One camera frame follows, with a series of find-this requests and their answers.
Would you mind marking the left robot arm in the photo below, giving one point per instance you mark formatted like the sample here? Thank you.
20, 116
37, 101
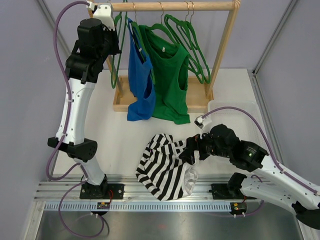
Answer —
94, 44

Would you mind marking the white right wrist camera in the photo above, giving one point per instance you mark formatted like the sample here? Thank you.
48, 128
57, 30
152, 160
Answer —
204, 123

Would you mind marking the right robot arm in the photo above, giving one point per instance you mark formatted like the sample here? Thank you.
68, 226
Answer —
288, 191

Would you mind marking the white plastic basket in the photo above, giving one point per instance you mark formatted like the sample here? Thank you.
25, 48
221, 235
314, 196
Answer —
243, 126

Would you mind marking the white slotted cable duct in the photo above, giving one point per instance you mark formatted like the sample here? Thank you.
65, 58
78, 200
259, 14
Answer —
140, 206

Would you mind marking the zebra striped tank top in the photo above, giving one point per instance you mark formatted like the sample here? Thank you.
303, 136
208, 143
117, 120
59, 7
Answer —
162, 172

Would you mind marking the empty green hanger front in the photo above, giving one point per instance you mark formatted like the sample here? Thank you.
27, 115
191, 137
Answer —
171, 24

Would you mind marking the empty green hanger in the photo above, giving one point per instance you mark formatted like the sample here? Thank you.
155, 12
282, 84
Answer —
171, 24
197, 61

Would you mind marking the blue tank top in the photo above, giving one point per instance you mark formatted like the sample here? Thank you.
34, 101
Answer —
140, 79

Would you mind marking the empty green hanger rear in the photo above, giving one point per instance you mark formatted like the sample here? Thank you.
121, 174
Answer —
197, 61

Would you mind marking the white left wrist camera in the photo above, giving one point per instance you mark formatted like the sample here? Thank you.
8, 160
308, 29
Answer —
102, 12

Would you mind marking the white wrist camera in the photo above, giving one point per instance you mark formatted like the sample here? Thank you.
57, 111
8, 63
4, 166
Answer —
102, 12
204, 123

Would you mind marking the green hanger under blue top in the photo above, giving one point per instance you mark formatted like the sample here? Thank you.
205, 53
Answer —
139, 41

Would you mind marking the green hanger with metal hook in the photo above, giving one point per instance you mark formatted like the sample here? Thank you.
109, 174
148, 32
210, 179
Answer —
120, 22

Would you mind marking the green tank top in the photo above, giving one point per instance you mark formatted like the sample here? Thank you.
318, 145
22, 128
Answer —
170, 66

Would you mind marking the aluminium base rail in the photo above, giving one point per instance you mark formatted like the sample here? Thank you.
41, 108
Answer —
117, 188

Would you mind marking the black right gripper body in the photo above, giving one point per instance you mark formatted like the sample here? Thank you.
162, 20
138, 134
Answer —
204, 145

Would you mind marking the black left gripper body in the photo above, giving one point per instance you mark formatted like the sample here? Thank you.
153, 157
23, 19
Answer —
110, 46

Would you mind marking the wooden clothes rack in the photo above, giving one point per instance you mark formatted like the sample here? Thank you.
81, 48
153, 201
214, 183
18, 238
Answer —
198, 95

